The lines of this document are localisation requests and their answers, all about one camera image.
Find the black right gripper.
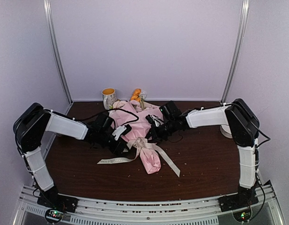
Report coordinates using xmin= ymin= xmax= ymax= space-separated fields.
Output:
xmin=144 ymin=119 xmax=177 ymax=143

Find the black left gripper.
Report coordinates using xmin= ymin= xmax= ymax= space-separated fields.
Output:
xmin=97 ymin=131 xmax=131 ymax=156

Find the beige printed ribbon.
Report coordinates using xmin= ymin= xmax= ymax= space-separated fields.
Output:
xmin=97 ymin=137 xmax=180 ymax=177

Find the white fake flower stem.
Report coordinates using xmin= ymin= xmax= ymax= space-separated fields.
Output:
xmin=140 ymin=91 xmax=148 ymax=100

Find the orange fake flower stem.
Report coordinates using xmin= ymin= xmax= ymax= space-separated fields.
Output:
xmin=130 ymin=89 xmax=141 ymax=102

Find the white patterned mug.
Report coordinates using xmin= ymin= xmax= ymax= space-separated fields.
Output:
xmin=102 ymin=88 xmax=118 ymax=110

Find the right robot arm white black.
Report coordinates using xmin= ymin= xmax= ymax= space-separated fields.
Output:
xmin=146 ymin=98 xmax=260 ymax=207

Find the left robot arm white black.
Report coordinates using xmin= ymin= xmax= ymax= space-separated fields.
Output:
xmin=13 ymin=102 xmax=132 ymax=208

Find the white scalloped dish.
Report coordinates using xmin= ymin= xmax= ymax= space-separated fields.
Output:
xmin=220 ymin=125 xmax=232 ymax=139

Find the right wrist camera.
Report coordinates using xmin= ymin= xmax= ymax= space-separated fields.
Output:
xmin=145 ymin=114 xmax=164 ymax=127

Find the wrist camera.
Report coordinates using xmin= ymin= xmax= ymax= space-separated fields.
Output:
xmin=112 ymin=124 xmax=132 ymax=141
xmin=145 ymin=114 xmax=164 ymax=127

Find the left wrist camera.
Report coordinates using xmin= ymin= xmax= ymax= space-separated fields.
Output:
xmin=112 ymin=124 xmax=132 ymax=141

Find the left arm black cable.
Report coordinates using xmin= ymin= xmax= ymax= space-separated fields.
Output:
xmin=14 ymin=107 xmax=140 ymax=153

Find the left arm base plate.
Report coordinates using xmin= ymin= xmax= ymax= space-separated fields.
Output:
xmin=37 ymin=195 xmax=78 ymax=213

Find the aluminium front rail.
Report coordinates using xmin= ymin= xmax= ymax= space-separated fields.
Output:
xmin=12 ymin=185 xmax=288 ymax=225

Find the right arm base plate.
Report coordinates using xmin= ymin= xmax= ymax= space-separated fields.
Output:
xmin=218 ymin=193 xmax=259 ymax=212

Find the left aluminium frame post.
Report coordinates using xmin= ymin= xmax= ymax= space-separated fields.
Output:
xmin=43 ymin=0 xmax=73 ymax=104

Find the aluminium frame post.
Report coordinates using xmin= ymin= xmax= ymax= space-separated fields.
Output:
xmin=221 ymin=0 xmax=250 ymax=103
xmin=43 ymin=0 xmax=73 ymax=104

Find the right aluminium frame post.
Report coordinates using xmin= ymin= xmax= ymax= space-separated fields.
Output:
xmin=221 ymin=0 xmax=250 ymax=103

